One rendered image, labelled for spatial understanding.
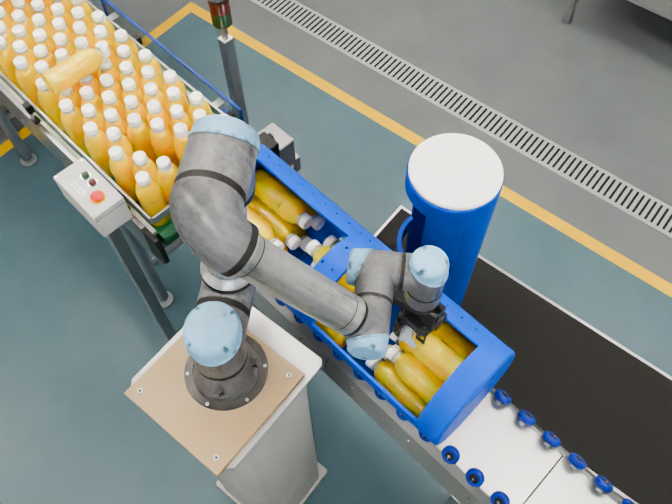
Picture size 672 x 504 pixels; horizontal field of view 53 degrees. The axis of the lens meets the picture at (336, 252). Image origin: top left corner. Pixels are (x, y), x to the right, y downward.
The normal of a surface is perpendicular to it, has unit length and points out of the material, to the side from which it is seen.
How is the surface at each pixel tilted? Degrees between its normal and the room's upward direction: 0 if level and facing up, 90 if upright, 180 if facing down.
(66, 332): 0
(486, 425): 0
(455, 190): 0
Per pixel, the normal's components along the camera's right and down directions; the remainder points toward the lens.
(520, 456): 0.00, -0.50
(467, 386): -0.22, -0.30
